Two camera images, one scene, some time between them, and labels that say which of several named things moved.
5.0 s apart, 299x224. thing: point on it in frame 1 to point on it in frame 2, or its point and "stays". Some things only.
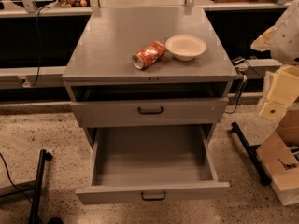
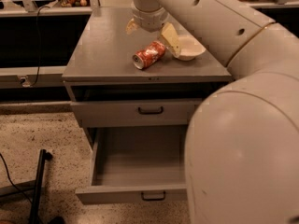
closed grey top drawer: (100, 114) stays
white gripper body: (287, 37) to (149, 21)
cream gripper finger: (273, 110) to (172, 38)
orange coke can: (149, 54) stays
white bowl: (185, 47) stays
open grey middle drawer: (138, 163) stays
